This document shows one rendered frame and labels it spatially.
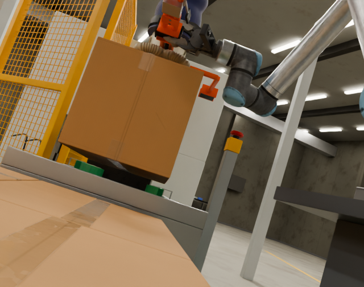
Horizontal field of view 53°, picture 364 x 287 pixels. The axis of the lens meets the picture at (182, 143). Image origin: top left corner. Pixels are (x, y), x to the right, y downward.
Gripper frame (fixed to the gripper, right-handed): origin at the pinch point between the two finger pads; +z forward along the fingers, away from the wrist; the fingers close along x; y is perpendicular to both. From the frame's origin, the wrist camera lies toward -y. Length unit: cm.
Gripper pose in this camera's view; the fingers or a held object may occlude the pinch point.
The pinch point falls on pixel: (169, 28)
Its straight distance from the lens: 142.5
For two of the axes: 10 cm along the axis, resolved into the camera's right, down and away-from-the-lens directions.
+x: 3.2, -9.4, 1.3
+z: -9.4, -3.3, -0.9
